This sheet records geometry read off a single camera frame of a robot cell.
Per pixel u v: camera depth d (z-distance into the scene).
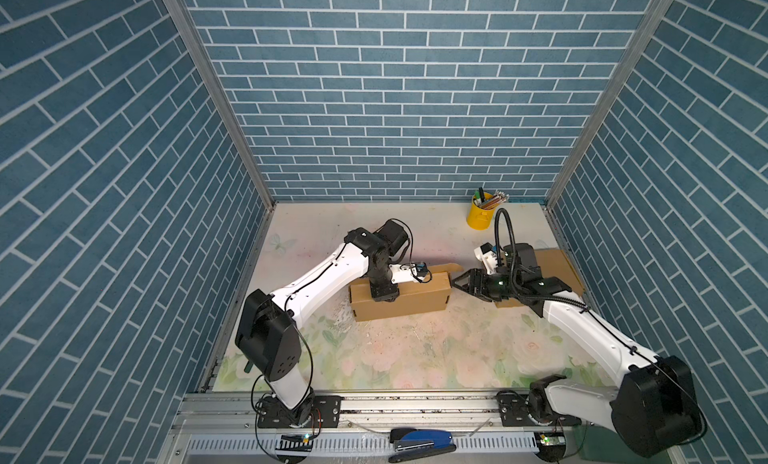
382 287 0.71
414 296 0.79
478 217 1.07
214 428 0.73
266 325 0.47
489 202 1.04
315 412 0.73
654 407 0.40
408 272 0.72
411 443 0.68
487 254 0.77
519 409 0.74
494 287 0.71
